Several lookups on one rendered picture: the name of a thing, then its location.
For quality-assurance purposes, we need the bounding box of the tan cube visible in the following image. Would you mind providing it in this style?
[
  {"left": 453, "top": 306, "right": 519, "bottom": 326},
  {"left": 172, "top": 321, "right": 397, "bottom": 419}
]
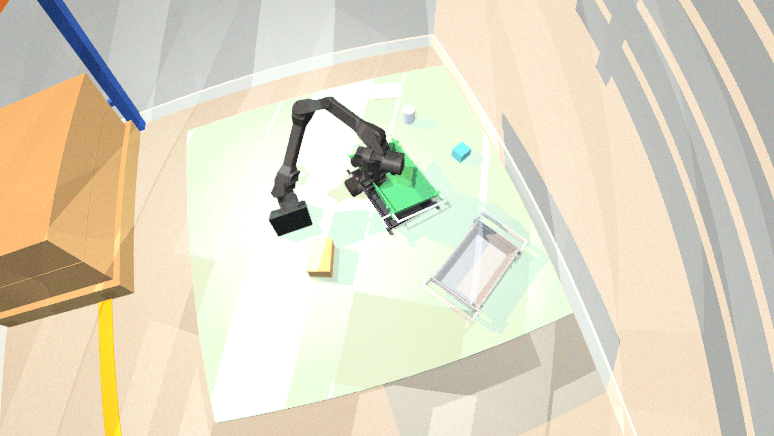
[{"left": 306, "top": 239, "right": 335, "bottom": 278}]

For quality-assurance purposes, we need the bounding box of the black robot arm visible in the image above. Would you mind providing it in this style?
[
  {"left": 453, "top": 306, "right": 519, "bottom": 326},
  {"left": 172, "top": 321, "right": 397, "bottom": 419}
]
[{"left": 271, "top": 96, "right": 405, "bottom": 214}]

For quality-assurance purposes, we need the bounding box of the small cyan cube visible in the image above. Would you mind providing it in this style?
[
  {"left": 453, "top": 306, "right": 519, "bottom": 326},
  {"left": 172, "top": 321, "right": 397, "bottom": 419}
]
[{"left": 451, "top": 142, "right": 471, "bottom": 162}]

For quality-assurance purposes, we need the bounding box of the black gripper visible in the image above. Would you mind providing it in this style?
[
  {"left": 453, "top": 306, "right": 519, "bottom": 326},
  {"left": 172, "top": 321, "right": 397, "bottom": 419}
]
[{"left": 344, "top": 162, "right": 388, "bottom": 197}]

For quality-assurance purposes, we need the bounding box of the small grey cylinder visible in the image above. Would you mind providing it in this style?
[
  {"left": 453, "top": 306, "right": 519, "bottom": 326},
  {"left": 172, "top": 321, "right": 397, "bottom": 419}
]
[{"left": 401, "top": 105, "right": 415, "bottom": 125}]

